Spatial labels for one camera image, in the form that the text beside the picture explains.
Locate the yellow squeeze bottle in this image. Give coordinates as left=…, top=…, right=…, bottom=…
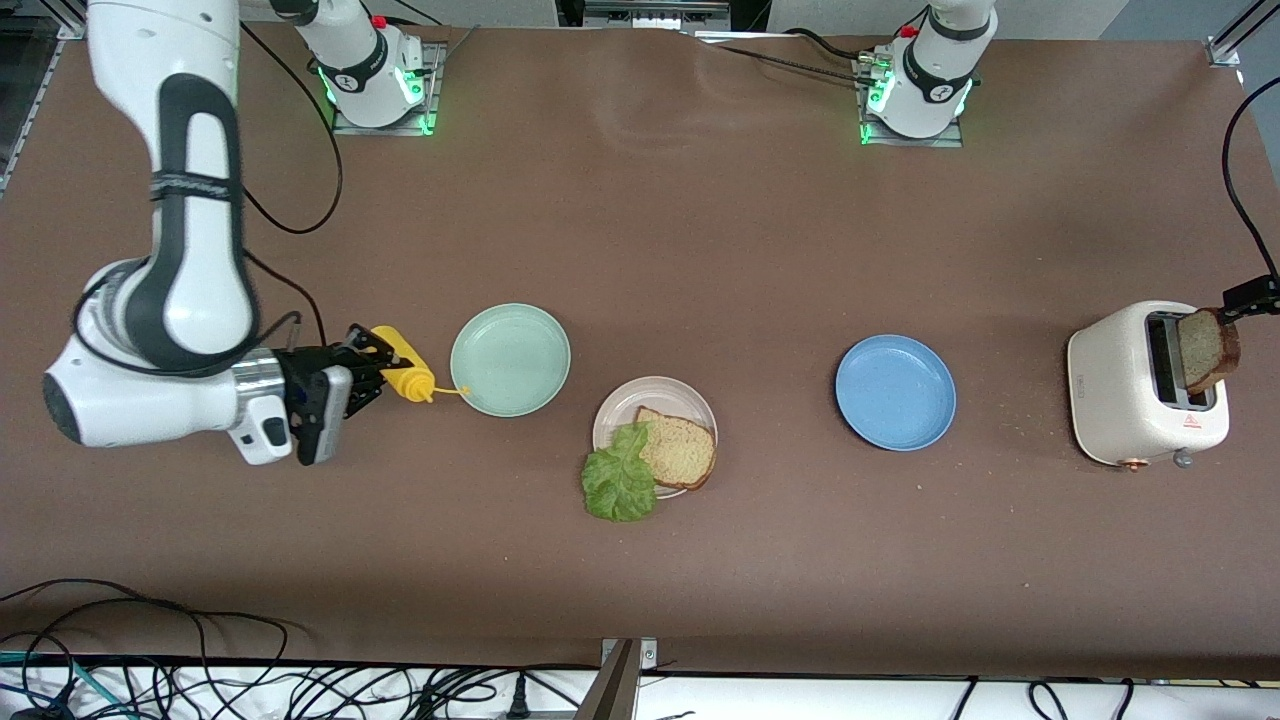
left=370, top=325, right=471, bottom=404

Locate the brown bread slice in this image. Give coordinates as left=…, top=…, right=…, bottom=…
left=1177, top=307, right=1242, bottom=395
left=635, top=405, right=718, bottom=491

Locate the green lettuce leaf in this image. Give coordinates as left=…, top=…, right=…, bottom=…
left=581, top=422, right=659, bottom=523

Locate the mint green plate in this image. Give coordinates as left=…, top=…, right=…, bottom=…
left=449, top=303, right=572, bottom=418

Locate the beige plate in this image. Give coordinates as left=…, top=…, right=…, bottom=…
left=592, top=376, right=719, bottom=500

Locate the blue plate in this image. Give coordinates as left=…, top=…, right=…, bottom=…
left=835, top=334, right=958, bottom=453

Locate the white two-slot toaster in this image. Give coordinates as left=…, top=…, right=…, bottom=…
left=1066, top=300, right=1231, bottom=471

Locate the grey metal device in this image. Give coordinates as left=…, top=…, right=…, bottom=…
left=583, top=0, right=733, bottom=31

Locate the white lower shelf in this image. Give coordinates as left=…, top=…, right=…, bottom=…
left=0, top=660, right=1280, bottom=720

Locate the aluminium frame corner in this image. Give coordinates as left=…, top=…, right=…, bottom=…
left=1205, top=0, right=1280, bottom=69

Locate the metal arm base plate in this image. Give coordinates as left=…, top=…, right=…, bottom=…
left=330, top=40, right=446, bottom=137
left=853, top=50, right=966, bottom=149

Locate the long black floor cable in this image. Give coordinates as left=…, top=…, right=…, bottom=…
left=0, top=578, right=291, bottom=720

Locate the teal cable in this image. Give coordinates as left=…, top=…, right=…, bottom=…
left=0, top=650, right=136, bottom=720

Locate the aluminium profile bracket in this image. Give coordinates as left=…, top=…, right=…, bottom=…
left=575, top=637, right=658, bottom=720

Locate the aluminium frame rail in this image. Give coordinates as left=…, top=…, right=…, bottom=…
left=0, top=0, right=91, bottom=196

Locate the black base power cable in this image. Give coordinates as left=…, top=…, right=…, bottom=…
left=690, top=28, right=876, bottom=89

